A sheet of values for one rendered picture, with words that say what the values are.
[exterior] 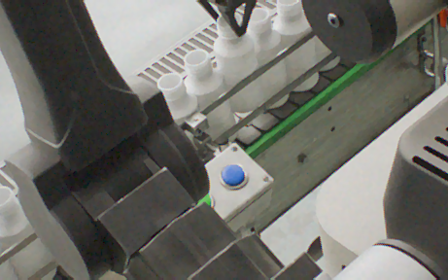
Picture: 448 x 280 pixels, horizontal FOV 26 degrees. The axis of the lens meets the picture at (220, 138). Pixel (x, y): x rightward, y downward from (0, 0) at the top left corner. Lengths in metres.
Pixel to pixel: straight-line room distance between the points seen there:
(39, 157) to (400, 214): 0.23
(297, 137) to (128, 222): 0.99
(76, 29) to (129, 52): 2.89
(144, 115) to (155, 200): 0.05
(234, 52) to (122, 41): 2.11
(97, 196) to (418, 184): 0.20
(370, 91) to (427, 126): 1.04
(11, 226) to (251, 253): 0.77
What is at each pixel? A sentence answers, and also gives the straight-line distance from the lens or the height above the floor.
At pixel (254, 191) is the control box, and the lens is 1.30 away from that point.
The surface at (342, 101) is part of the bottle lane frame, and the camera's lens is 1.61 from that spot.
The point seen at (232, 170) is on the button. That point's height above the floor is 1.12.
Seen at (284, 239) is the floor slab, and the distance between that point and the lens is 2.69.
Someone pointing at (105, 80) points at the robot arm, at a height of 1.67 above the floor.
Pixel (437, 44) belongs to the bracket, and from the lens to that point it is 1.66.
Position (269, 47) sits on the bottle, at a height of 1.12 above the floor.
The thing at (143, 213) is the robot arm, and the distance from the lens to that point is 0.59.
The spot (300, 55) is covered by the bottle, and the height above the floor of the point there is 1.08.
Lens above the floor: 2.03
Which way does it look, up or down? 42 degrees down
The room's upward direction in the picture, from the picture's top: 15 degrees counter-clockwise
